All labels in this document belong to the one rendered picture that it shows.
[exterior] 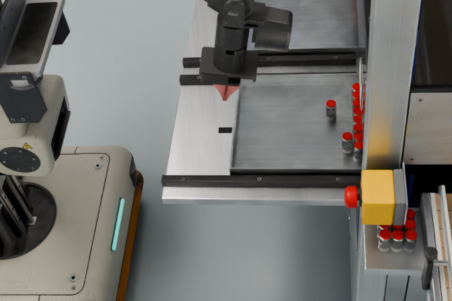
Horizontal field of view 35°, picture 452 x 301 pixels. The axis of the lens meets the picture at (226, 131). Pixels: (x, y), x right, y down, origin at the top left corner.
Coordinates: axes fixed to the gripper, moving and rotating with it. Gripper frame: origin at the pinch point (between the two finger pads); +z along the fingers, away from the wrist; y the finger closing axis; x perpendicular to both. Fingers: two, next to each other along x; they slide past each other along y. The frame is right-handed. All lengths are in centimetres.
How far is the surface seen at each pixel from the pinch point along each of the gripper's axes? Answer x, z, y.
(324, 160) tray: -1.7, 14.6, 21.7
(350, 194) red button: -19.1, 0.8, 23.4
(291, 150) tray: 0.9, 15.9, 15.0
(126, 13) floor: 149, 118, -46
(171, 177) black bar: -7.0, 18.8, -8.9
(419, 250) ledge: -22.4, 11.6, 38.2
